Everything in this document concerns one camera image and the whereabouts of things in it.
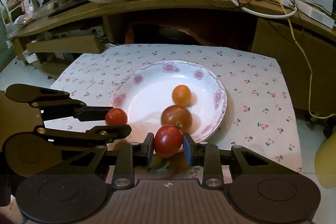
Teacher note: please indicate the white power strip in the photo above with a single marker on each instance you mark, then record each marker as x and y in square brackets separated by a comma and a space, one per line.
[310, 11]

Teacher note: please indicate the large dark red tomato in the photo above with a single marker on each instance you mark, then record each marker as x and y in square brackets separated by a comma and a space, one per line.
[178, 116]

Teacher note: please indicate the red tomato with stem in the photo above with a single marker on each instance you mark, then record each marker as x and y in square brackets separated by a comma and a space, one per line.
[116, 117]

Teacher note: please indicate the small orange tangerine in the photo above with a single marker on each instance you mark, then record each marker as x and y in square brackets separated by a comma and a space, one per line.
[181, 95]

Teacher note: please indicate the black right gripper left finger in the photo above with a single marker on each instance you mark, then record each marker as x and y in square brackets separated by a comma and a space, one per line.
[148, 148]

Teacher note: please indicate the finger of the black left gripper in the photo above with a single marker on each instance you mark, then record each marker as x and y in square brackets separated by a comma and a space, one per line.
[92, 113]
[102, 135]

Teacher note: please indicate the cherry print tablecloth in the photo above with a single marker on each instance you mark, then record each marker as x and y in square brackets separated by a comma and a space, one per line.
[260, 114]

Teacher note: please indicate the white floral porcelain plate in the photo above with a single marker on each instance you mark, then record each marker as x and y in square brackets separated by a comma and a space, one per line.
[145, 93]

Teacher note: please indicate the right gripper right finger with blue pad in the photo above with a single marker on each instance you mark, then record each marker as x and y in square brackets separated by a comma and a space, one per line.
[192, 151]

